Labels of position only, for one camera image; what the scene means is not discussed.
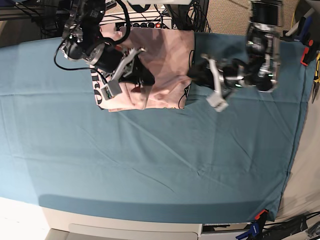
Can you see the orange black clamp right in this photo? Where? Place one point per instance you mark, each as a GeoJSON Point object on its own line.
{"type": "Point", "coordinates": [309, 53]}

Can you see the pink T-shirt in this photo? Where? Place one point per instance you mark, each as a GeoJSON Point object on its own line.
{"type": "Point", "coordinates": [167, 58]}

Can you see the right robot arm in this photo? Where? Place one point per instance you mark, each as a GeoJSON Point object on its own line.
{"type": "Point", "coordinates": [82, 39]}

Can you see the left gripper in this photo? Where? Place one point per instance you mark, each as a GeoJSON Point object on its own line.
{"type": "Point", "coordinates": [230, 76]}

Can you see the white power strip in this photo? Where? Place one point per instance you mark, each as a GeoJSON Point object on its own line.
{"type": "Point", "coordinates": [156, 22]}

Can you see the yellow handled pliers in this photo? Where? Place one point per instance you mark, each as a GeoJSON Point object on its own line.
{"type": "Point", "coordinates": [316, 79]}

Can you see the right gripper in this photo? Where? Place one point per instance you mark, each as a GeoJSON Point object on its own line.
{"type": "Point", "coordinates": [108, 58]}

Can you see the blue clamp top right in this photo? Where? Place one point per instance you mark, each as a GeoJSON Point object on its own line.
{"type": "Point", "coordinates": [299, 32]}

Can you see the teal table cloth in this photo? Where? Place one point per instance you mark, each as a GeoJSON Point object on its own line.
{"type": "Point", "coordinates": [59, 150]}

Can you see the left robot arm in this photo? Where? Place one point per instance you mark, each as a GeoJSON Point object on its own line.
{"type": "Point", "coordinates": [262, 47]}

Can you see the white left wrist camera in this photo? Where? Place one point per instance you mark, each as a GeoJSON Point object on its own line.
{"type": "Point", "coordinates": [216, 99]}

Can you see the orange blue clamp bottom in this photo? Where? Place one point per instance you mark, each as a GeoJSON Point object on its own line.
{"type": "Point", "coordinates": [256, 226]}

